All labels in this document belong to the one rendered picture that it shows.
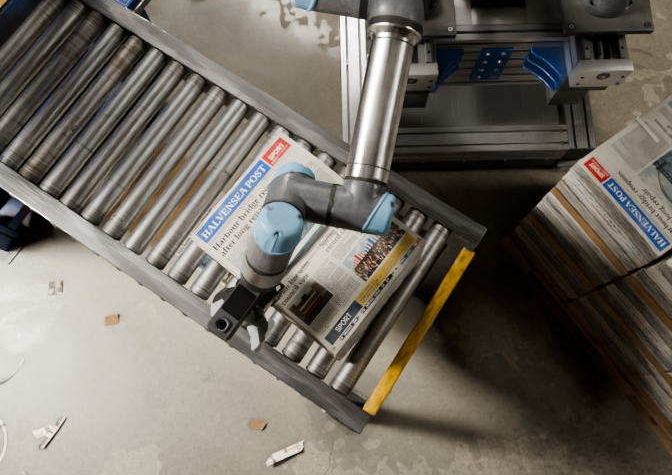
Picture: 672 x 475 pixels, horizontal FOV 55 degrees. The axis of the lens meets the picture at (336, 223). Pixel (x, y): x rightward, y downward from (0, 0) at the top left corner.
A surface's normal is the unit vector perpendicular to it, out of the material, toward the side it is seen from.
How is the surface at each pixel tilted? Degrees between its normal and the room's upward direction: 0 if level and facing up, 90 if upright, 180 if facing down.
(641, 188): 1
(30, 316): 0
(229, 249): 1
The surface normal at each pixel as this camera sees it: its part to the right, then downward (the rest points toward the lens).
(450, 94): -0.01, -0.25
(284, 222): 0.30, -0.60
